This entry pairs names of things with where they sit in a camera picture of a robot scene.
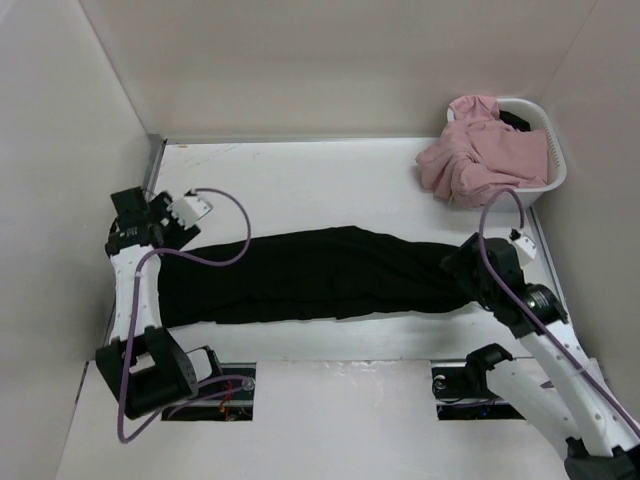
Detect black trousers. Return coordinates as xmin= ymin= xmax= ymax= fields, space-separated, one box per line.
xmin=158 ymin=226 xmax=472 ymax=328

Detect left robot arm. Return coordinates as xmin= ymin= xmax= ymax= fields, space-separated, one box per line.
xmin=95 ymin=187 xmax=225 ymax=420

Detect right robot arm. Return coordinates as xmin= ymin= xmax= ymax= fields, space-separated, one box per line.
xmin=441 ymin=230 xmax=639 ymax=479

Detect pink trousers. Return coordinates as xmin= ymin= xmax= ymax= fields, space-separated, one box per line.
xmin=416 ymin=95 xmax=548 ymax=208

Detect black garment in basket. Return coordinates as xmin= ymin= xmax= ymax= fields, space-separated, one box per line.
xmin=499 ymin=110 xmax=531 ymax=132

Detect white laundry basket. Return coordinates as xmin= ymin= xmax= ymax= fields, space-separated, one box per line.
xmin=447 ymin=98 xmax=567 ymax=206

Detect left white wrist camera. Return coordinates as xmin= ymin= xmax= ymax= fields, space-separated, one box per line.
xmin=167 ymin=190 xmax=213 ymax=230

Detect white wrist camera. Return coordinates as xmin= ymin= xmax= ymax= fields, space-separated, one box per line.
xmin=167 ymin=190 xmax=213 ymax=230
xmin=509 ymin=229 xmax=537 ymax=265

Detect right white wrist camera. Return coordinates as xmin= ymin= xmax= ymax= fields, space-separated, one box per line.
xmin=509 ymin=229 xmax=537 ymax=265

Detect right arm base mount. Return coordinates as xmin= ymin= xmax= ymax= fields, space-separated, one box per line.
xmin=431 ymin=362 xmax=523 ymax=421

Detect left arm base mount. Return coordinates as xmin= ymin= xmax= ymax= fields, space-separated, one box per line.
xmin=161 ymin=363 xmax=257 ymax=422

